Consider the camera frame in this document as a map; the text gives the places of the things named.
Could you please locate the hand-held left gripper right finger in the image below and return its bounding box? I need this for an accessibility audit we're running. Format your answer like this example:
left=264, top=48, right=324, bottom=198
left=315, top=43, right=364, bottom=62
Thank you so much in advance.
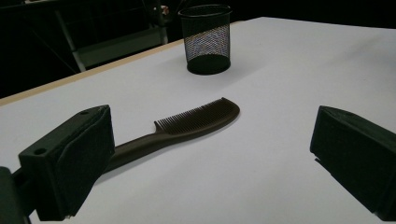
left=309, top=105, right=396, bottom=222

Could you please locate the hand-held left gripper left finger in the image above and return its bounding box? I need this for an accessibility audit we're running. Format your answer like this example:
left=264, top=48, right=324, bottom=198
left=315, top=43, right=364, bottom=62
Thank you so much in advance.
left=18, top=104, right=116, bottom=222

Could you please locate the dark brown plastic comb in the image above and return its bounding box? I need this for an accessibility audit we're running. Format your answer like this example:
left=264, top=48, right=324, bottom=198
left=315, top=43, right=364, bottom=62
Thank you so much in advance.
left=104, top=96, right=241, bottom=174

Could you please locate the black mesh pen holder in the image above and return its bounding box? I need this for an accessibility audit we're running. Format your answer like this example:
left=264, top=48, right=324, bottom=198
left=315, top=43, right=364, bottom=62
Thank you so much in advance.
left=177, top=4, right=233, bottom=76

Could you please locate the background desk with white legs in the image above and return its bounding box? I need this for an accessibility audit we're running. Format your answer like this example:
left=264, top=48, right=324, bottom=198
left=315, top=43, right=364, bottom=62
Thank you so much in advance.
left=55, top=8, right=170, bottom=73

